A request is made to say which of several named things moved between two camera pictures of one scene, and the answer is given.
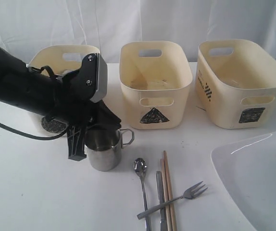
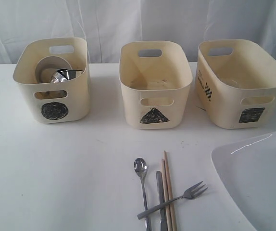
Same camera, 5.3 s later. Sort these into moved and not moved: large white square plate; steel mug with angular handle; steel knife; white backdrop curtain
Moved: steel mug with angular handle
Not moved: large white square plate; steel knife; white backdrop curtain
